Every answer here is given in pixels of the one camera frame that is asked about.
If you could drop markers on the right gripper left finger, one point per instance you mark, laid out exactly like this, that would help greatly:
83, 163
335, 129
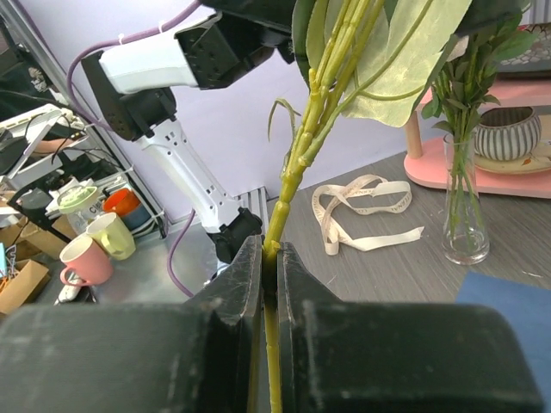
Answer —
197, 356

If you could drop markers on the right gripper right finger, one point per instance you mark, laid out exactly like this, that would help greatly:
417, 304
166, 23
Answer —
342, 356

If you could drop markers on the beige printed ribbon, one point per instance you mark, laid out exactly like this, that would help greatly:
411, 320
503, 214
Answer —
326, 198

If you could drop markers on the blue wrapping paper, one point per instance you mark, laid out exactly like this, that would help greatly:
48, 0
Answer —
527, 309

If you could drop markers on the yellow flower stem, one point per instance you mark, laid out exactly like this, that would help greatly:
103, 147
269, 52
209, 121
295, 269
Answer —
367, 59

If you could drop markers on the flower bouquet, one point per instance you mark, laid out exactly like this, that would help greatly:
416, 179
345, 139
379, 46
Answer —
463, 83

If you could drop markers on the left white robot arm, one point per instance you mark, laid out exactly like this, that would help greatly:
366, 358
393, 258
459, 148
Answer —
132, 81

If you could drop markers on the clear glass vase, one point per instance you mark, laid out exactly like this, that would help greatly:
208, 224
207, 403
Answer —
465, 238

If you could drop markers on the pale yellow mug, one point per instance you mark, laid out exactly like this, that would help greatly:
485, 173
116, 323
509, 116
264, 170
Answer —
110, 232

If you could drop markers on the pink mug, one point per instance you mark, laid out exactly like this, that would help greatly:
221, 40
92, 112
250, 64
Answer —
86, 264

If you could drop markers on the orange and blue bowls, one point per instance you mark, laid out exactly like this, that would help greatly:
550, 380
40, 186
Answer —
128, 207

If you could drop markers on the clear jar green lid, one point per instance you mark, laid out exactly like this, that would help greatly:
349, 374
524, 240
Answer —
81, 205

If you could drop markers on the cardboard box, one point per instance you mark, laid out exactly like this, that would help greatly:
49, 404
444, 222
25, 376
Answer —
25, 287

